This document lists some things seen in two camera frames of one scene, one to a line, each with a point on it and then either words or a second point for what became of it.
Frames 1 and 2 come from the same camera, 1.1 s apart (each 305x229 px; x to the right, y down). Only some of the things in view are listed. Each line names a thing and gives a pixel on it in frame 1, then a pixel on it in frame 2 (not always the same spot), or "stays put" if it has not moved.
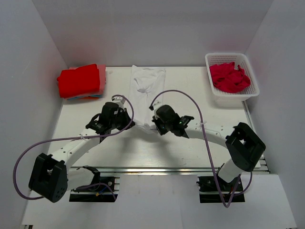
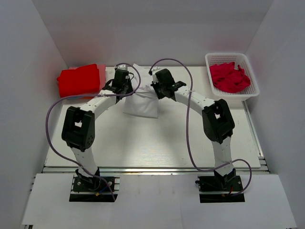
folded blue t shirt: (92, 96) stays put
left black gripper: (124, 112) → (131, 91)
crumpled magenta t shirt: (226, 78) stays put
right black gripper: (161, 130) → (156, 85)
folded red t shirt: (83, 81) stays put
